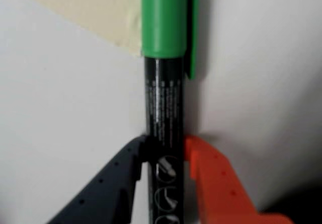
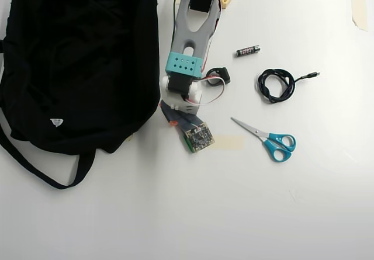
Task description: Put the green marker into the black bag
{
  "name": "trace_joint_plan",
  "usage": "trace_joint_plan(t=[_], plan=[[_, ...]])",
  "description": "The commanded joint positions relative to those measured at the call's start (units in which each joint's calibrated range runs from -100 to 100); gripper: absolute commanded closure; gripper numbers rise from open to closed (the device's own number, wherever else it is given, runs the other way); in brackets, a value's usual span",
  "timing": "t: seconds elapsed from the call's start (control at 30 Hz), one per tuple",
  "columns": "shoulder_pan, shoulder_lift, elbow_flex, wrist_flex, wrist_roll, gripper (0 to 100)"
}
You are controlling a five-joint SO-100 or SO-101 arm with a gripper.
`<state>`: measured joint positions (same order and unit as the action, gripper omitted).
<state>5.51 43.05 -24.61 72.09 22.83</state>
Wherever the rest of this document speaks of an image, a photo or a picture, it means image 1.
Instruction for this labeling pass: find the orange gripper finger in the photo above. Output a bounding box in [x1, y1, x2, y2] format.
[184, 135, 298, 224]

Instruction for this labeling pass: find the dark navy gripper finger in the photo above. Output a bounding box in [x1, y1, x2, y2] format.
[46, 135, 149, 224]

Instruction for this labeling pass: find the green capped black marker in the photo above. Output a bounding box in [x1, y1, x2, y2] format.
[139, 0, 201, 224]

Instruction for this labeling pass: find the beige masking tape strip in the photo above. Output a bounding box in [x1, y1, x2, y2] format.
[15, 0, 144, 59]

